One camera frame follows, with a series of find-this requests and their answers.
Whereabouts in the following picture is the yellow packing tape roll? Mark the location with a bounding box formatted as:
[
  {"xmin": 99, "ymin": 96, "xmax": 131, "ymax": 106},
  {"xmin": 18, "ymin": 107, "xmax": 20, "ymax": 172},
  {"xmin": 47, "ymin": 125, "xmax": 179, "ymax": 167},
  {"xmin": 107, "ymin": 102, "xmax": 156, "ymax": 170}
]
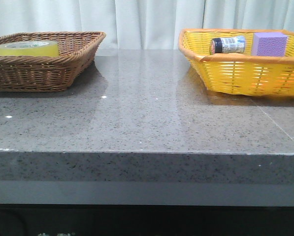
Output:
[{"xmin": 0, "ymin": 40, "xmax": 59, "ymax": 57}]

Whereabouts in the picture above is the white curtain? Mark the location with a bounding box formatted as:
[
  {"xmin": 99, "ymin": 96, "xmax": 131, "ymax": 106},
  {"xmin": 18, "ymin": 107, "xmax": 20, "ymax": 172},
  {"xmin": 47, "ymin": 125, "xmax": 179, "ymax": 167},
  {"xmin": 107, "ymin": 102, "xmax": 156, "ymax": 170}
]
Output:
[{"xmin": 0, "ymin": 0, "xmax": 294, "ymax": 50}]

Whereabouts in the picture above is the brown wicker basket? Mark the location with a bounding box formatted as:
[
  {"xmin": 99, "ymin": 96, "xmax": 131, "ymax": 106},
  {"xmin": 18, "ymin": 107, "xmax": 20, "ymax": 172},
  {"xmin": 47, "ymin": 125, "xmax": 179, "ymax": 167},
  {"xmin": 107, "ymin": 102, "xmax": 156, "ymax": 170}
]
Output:
[{"xmin": 0, "ymin": 31, "xmax": 106, "ymax": 92}]

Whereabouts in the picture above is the yellow woven basket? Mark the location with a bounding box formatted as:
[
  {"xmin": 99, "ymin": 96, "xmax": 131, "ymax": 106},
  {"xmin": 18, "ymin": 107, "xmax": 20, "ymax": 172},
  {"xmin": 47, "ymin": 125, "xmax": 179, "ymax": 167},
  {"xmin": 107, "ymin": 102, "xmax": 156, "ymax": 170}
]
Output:
[{"xmin": 178, "ymin": 29, "xmax": 294, "ymax": 97}]

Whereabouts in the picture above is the small labelled spice jar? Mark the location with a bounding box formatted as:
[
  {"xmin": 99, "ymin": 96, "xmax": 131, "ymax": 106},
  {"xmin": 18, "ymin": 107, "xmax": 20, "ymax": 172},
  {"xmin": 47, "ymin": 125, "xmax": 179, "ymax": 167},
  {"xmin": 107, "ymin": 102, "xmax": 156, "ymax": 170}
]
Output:
[{"xmin": 209, "ymin": 35, "xmax": 246, "ymax": 55}]

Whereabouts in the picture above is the purple foam block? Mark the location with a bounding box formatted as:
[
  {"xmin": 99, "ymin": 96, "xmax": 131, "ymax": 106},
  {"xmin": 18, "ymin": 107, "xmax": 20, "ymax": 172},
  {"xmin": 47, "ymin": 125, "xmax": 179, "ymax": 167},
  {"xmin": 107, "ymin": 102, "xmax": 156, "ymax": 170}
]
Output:
[{"xmin": 251, "ymin": 32, "xmax": 288, "ymax": 57}]

